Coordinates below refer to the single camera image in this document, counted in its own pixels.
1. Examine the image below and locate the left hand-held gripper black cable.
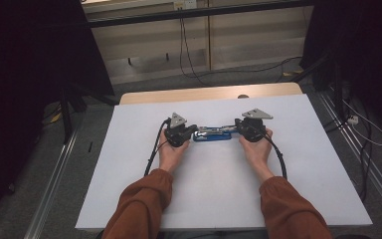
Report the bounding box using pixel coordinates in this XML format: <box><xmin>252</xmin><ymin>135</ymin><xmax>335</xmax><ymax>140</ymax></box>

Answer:
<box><xmin>143</xmin><ymin>118</ymin><xmax>172</xmax><ymax>177</ymax></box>

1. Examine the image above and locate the wooden table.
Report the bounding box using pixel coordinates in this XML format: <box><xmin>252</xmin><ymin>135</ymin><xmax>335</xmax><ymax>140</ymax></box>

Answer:
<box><xmin>118</xmin><ymin>82</ymin><xmax>303</xmax><ymax>106</ymax></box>

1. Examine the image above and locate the bundle of black floor cables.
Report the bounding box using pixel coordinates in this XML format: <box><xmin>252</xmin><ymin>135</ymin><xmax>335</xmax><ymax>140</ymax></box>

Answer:
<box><xmin>322</xmin><ymin>83</ymin><xmax>374</xmax><ymax>203</ymax></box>

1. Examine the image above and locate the person's left hand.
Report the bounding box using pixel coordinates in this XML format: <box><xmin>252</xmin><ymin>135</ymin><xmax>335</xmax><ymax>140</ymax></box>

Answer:
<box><xmin>157</xmin><ymin>136</ymin><xmax>191</xmax><ymax>175</ymax></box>

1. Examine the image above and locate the aluminium floor rail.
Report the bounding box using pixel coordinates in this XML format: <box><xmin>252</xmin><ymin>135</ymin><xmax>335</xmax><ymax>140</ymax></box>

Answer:
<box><xmin>23</xmin><ymin>130</ymin><xmax>80</xmax><ymax>239</ymax></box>
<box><xmin>315</xmin><ymin>91</ymin><xmax>382</xmax><ymax>219</ymax></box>

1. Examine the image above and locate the black crossbar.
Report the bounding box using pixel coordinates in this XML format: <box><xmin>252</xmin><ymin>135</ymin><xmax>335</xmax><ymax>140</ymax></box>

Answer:
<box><xmin>87</xmin><ymin>0</ymin><xmax>314</xmax><ymax>29</ymax></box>

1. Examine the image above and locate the white cable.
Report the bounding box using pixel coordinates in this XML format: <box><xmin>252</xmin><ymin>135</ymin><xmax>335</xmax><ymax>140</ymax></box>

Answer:
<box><xmin>341</xmin><ymin>99</ymin><xmax>382</xmax><ymax>147</ymax></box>

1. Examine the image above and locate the person's right hand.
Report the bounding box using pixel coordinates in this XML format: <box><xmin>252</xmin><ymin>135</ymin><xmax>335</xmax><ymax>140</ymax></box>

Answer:
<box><xmin>238</xmin><ymin>127</ymin><xmax>275</xmax><ymax>169</ymax></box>

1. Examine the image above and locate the beige cabinet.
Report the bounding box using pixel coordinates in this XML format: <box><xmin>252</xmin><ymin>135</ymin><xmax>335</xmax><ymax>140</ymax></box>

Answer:
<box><xmin>81</xmin><ymin>0</ymin><xmax>314</xmax><ymax>86</ymax></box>

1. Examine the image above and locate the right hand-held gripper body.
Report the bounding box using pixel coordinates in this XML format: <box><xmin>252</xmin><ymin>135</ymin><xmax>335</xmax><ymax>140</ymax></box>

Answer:
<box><xmin>237</xmin><ymin>108</ymin><xmax>275</xmax><ymax>143</ymax></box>

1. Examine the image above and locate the right hand-held gripper black cable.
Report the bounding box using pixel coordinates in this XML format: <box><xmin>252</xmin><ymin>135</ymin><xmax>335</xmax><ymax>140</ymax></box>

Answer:
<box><xmin>261</xmin><ymin>131</ymin><xmax>288</xmax><ymax>180</ymax></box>

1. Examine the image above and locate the hand-held gripper black cable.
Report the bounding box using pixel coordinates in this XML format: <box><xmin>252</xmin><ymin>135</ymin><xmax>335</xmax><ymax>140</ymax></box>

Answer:
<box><xmin>261</xmin><ymin>131</ymin><xmax>288</xmax><ymax>180</ymax></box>
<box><xmin>143</xmin><ymin>118</ymin><xmax>172</xmax><ymax>177</ymax></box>

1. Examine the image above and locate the black floor cable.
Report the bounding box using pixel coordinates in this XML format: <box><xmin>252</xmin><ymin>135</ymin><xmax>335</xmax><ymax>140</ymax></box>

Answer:
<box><xmin>195</xmin><ymin>56</ymin><xmax>303</xmax><ymax>84</ymax></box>

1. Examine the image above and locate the yellow floor tape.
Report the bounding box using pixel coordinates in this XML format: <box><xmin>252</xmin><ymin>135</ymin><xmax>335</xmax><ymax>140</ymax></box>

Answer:
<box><xmin>49</xmin><ymin>111</ymin><xmax>64</xmax><ymax>124</ymax></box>
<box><xmin>282</xmin><ymin>68</ymin><xmax>303</xmax><ymax>78</ymax></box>

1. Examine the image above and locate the black hanging cable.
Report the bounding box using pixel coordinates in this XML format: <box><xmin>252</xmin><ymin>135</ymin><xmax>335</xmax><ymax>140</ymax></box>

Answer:
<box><xmin>178</xmin><ymin>17</ymin><xmax>210</xmax><ymax>87</ymax></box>

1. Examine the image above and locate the white wall socket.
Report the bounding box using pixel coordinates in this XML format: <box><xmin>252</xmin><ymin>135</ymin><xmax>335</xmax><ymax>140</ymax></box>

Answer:
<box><xmin>173</xmin><ymin>0</ymin><xmax>198</xmax><ymax>11</ymax></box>

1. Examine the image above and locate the white table cover sheet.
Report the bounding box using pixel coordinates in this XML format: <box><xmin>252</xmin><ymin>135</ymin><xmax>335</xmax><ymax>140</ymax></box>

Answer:
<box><xmin>75</xmin><ymin>94</ymin><xmax>373</xmax><ymax>231</ymax></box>

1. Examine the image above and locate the black metal stand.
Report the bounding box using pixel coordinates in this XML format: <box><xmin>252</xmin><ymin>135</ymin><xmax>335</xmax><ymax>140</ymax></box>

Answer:
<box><xmin>59</xmin><ymin>83</ymin><xmax>119</xmax><ymax>145</ymax></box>
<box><xmin>290</xmin><ymin>53</ymin><xmax>346</xmax><ymax>124</ymax></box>

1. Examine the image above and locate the black curtain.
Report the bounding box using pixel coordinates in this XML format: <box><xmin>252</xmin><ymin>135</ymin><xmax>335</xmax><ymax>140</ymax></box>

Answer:
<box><xmin>299</xmin><ymin>0</ymin><xmax>382</xmax><ymax>142</ymax></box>
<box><xmin>0</xmin><ymin>0</ymin><xmax>115</xmax><ymax>230</ymax></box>

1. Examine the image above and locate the blue stapler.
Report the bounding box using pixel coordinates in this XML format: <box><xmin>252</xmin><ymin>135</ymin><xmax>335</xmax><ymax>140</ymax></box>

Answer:
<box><xmin>192</xmin><ymin>124</ymin><xmax>241</xmax><ymax>143</ymax></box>

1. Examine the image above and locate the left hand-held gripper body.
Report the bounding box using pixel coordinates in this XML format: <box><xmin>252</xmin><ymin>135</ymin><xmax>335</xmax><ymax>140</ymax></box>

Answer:
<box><xmin>163</xmin><ymin>112</ymin><xmax>193</xmax><ymax>148</ymax></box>

